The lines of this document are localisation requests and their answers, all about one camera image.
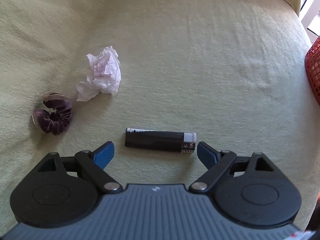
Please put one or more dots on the purple velvet scrunchie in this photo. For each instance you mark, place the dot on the purple velvet scrunchie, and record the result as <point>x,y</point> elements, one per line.
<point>56,120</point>

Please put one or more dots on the white sliding door frame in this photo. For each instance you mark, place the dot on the white sliding door frame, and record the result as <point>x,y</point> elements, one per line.
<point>310,12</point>

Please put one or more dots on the crumpled white tissue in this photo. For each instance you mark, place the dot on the crumpled white tissue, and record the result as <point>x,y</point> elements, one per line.
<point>105,76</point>

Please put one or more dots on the black lighter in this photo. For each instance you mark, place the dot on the black lighter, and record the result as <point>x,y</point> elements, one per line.
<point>155,142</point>

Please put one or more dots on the red mesh basket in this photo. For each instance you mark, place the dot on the red mesh basket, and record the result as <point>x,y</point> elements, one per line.
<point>313,65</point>

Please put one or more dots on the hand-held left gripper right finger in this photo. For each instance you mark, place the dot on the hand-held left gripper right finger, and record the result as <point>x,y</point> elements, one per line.
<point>207,153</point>

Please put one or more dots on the sofa with green cover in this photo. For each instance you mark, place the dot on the sofa with green cover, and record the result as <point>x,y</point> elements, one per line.
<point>187,67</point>

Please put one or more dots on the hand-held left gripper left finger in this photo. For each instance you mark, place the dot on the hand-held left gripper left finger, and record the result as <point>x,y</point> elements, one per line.
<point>103,153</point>

